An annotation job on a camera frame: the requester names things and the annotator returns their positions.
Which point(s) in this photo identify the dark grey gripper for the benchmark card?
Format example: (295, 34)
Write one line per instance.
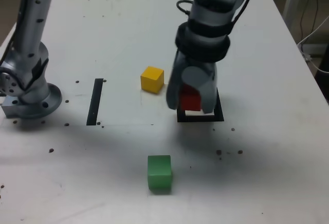
(203, 64)

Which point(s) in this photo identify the red cube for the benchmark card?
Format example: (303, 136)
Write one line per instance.
(190, 98)

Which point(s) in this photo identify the yellow cube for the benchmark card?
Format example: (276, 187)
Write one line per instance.
(152, 80)

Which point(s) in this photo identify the green cube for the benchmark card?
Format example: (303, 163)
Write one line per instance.
(159, 172)

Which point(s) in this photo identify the black tape square outline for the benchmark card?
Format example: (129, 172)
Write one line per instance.
(219, 117)

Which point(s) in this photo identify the black tape strip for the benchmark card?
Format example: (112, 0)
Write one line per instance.
(94, 103)

